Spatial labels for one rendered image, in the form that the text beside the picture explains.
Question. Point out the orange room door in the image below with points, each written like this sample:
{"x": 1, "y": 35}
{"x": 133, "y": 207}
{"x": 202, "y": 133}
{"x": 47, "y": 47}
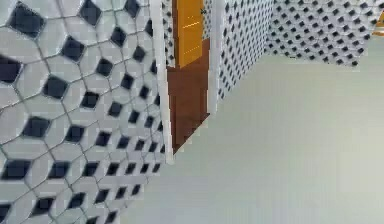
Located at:
{"x": 190, "y": 30}

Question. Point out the orange wooden furniture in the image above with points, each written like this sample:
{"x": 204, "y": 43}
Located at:
{"x": 379, "y": 26}

